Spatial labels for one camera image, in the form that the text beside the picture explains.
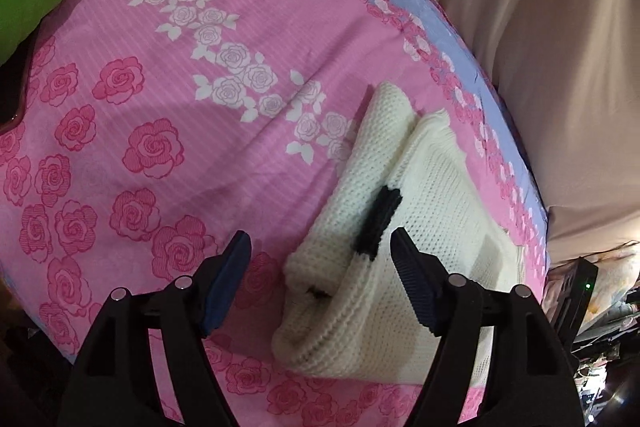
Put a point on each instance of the white red navy knit sweater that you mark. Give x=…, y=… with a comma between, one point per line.
x=450, y=192

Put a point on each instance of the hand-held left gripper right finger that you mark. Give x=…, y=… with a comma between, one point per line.
x=417, y=288

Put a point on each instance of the black box with green light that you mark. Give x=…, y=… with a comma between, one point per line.
x=580, y=302

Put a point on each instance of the beige draped cloth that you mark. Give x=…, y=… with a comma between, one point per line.
x=550, y=57

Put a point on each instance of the pink floral bed sheet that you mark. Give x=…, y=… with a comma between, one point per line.
x=150, y=67

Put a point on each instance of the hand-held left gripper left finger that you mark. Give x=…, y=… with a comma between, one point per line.
x=227, y=288

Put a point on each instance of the pale patterned cloth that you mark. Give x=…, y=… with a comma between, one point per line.
x=620, y=272

